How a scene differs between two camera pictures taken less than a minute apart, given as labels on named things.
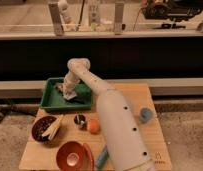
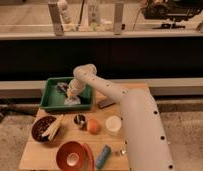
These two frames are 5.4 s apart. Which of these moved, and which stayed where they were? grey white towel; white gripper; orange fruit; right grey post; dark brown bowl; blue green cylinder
Moved: grey white towel; white gripper
Stayed: right grey post; dark brown bowl; blue green cylinder; orange fruit
